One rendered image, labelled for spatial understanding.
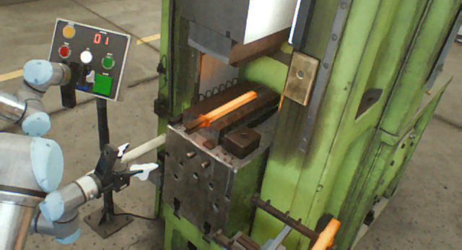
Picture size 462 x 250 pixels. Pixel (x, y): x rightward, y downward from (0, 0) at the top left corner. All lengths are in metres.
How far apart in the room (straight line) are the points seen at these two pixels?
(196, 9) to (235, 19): 0.17
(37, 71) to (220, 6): 0.60
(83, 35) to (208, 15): 0.63
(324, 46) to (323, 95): 0.17
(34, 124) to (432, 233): 2.46
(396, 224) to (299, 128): 1.57
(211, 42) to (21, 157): 0.74
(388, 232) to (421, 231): 0.23
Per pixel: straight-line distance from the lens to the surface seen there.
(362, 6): 1.26
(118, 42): 1.74
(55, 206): 1.24
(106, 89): 1.74
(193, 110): 1.65
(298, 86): 1.39
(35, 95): 1.39
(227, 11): 1.34
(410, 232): 2.91
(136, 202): 2.61
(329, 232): 1.35
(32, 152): 0.96
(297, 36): 1.32
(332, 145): 1.44
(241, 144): 1.50
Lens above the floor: 1.89
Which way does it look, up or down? 34 degrees down
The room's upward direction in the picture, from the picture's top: 9 degrees clockwise
